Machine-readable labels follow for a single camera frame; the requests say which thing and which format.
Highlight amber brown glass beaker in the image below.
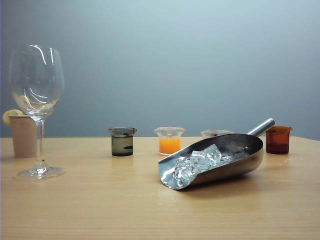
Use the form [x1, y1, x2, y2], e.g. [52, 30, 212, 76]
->
[264, 125, 293, 155]

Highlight clear ice cubes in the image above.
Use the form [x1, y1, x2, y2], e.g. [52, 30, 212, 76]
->
[172, 144, 247, 189]

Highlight clear wine glass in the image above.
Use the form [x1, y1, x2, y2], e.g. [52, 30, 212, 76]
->
[8, 44, 67, 182]

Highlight beige paper cup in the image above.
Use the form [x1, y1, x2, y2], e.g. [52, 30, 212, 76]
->
[8, 115, 45, 159]

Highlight clear beaker with pale yellow liquid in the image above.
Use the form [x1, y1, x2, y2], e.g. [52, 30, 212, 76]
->
[200, 129, 235, 140]

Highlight clear beaker with orange juice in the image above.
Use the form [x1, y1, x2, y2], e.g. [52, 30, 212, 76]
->
[153, 126, 186, 156]

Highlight stainless steel ice scoop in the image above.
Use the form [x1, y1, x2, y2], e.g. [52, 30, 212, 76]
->
[157, 117, 276, 191]

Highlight grey smoked glass beaker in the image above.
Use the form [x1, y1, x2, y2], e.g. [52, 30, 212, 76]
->
[107, 127, 138, 157]

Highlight yellow lemon slice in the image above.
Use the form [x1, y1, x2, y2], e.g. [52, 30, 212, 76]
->
[2, 108, 25, 127]

